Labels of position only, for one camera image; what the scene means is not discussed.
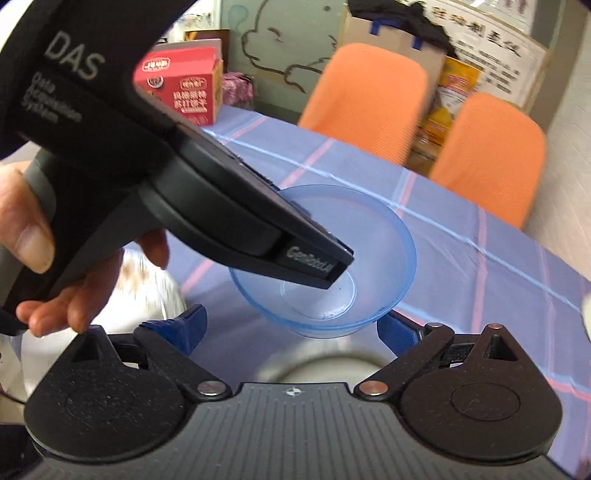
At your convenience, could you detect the large floral white plate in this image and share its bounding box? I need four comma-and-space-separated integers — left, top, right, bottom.
11, 250, 186, 400

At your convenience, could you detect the stainless steel bowl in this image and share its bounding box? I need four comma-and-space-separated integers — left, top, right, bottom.
256, 352, 392, 387

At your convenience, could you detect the translucent blue plastic bowl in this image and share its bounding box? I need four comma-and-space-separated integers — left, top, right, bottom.
230, 185, 417, 338

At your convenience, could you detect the person's left hand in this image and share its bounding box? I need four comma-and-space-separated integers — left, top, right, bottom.
0, 161, 171, 338

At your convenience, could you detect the red cracker box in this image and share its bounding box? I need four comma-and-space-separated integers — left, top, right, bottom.
133, 38, 223, 126

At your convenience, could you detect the blue plaid tablecloth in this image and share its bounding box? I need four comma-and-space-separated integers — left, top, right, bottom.
168, 107, 590, 478

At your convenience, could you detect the pink floral fabric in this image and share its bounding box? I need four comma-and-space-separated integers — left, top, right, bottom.
222, 72, 256, 110

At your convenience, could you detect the right orange chair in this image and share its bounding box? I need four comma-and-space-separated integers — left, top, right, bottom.
429, 93, 546, 230

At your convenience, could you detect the orange chair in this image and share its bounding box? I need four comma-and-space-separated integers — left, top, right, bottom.
429, 93, 546, 230
297, 43, 428, 165

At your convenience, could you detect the left orange chair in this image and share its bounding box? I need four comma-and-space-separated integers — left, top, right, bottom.
297, 43, 428, 165

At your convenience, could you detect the yellow snack bag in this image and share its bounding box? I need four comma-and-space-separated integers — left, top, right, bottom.
419, 57, 481, 146

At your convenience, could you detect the black cloth on box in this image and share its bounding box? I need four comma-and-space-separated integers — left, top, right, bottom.
348, 0, 458, 59

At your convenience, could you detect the framed chinese text poster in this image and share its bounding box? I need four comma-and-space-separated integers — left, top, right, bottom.
423, 0, 548, 110

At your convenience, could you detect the cardboard box with blue handles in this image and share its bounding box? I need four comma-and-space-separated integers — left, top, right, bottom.
339, 13, 446, 102

